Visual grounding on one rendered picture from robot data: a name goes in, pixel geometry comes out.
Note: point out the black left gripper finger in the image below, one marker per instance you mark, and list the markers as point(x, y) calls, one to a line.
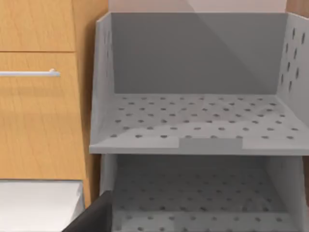
point(96, 212)

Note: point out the wooden drawer front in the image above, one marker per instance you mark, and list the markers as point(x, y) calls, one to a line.
point(36, 116)

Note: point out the grey pierced shelf unit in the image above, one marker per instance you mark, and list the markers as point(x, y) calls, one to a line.
point(193, 120)

